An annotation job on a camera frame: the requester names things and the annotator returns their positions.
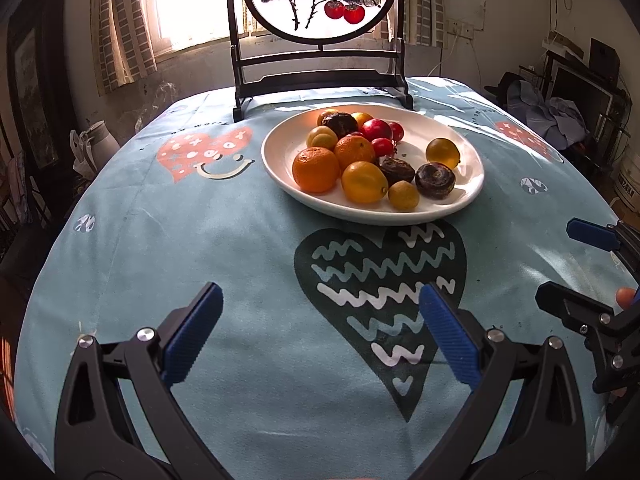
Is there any blue crumpled cloth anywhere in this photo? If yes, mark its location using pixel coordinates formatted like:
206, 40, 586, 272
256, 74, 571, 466
517, 82, 591, 148

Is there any dark framed monitor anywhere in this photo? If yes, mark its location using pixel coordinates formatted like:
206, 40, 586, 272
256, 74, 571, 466
542, 50, 628, 151

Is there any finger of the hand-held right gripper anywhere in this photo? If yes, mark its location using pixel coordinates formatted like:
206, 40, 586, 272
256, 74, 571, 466
566, 217, 640, 281
535, 281, 640, 393

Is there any white oval plate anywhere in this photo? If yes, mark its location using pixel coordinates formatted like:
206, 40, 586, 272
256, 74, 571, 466
261, 104, 486, 226

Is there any rough-skinned orange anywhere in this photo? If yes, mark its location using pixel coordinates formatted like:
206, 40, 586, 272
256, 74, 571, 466
333, 135, 377, 171

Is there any light blue printed tablecloth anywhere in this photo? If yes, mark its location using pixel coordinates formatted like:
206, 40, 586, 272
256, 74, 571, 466
12, 76, 640, 480

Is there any large dark red fruit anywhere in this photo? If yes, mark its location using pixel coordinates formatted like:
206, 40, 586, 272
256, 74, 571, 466
361, 118, 393, 142

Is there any dark wrinkled passion fruit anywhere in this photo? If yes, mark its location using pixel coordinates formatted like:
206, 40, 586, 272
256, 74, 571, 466
320, 112, 359, 141

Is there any white kettle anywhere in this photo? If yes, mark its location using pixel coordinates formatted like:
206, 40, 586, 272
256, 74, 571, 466
82, 120, 121, 166

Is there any amber yellow round fruit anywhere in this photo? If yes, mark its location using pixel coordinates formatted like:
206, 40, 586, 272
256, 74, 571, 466
425, 138, 460, 170

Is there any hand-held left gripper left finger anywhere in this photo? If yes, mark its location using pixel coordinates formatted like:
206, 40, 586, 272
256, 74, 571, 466
54, 281, 224, 480

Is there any round painted table screen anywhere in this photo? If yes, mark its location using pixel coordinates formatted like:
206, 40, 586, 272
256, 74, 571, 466
223, 0, 415, 122

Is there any yellow-orange citrus fruit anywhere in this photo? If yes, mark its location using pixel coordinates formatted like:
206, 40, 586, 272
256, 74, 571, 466
341, 160, 389, 205

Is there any dark wooden cabinet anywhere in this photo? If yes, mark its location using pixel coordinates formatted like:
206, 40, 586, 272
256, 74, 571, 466
5, 0, 88, 211

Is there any brick pattern curtain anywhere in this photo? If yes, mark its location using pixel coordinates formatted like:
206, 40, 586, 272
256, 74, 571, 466
90, 0, 173, 96
377, 0, 446, 48

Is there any yellow spotted round fruit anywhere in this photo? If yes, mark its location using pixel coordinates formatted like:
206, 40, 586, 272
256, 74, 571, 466
307, 125, 339, 151

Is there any black box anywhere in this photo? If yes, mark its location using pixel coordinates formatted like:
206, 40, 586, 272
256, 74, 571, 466
589, 37, 621, 78

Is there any small yellow round fruit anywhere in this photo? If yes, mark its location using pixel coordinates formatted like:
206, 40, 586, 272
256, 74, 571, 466
388, 180, 420, 212

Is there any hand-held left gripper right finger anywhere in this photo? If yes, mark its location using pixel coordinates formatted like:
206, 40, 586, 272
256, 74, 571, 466
415, 282, 587, 480

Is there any bright window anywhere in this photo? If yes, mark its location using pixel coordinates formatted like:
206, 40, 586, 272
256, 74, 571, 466
145, 0, 411, 53

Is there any orange mandarin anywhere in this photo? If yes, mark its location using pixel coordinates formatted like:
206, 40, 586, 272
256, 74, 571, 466
292, 146, 341, 194

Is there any white plastic bag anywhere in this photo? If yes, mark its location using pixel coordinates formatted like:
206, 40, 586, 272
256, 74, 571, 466
69, 129, 93, 178

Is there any white bucket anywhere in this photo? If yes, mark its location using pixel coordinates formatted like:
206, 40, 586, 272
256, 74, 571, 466
612, 152, 640, 201

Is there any dark round passion fruit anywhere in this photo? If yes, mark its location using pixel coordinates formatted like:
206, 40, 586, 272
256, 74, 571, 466
377, 156, 416, 186
415, 162, 456, 200

